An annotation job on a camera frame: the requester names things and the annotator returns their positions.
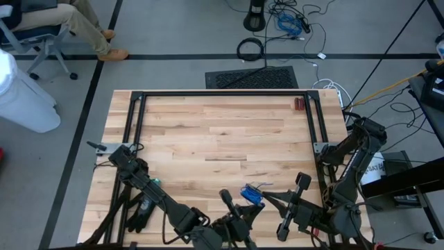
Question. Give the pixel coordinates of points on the white waste bin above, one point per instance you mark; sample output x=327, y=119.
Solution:
x=24, y=104

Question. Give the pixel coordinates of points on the white power adapter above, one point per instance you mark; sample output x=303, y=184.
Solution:
x=321, y=55

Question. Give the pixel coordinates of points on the black box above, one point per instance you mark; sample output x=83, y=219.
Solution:
x=395, y=165

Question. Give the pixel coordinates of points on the black equipment desk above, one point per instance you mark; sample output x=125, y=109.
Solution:
x=433, y=121

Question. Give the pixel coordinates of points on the black power strip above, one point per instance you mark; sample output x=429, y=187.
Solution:
x=304, y=25

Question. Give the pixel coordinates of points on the grey metal mounting plate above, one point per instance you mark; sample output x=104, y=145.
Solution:
x=111, y=147
x=318, y=146

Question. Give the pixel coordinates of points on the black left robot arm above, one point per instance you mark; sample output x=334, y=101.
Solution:
x=156, y=194

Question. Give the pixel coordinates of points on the black stand beam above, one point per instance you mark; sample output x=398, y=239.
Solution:
x=399, y=180

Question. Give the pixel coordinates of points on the small black lever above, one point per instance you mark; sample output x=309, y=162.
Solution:
x=95, y=146

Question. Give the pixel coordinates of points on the red screwdriver bit set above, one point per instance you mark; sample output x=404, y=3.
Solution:
x=299, y=104

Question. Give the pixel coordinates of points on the black glove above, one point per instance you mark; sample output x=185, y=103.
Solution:
x=142, y=213

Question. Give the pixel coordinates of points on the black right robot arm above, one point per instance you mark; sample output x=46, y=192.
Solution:
x=354, y=166

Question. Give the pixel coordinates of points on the thin black slanted pole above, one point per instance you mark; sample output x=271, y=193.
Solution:
x=381, y=59

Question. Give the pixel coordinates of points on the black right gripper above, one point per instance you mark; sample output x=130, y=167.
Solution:
x=307, y=217

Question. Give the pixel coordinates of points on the black floor mat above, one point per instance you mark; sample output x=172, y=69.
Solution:
x=253, y=79

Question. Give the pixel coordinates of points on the black aluminium table frame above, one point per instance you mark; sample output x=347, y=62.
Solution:
x=225, y=93

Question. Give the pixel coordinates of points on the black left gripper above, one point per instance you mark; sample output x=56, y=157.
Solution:
x=236, y=229

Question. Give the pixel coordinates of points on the grey tool with green end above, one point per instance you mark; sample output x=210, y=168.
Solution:
x=156, y=181

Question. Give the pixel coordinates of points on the person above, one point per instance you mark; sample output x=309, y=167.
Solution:
x=69, y=17

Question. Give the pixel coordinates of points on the grey office chair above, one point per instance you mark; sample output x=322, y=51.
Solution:
x=38, y=38

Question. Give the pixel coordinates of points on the black cylindrical stand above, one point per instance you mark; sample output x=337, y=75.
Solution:
x=255, y=19

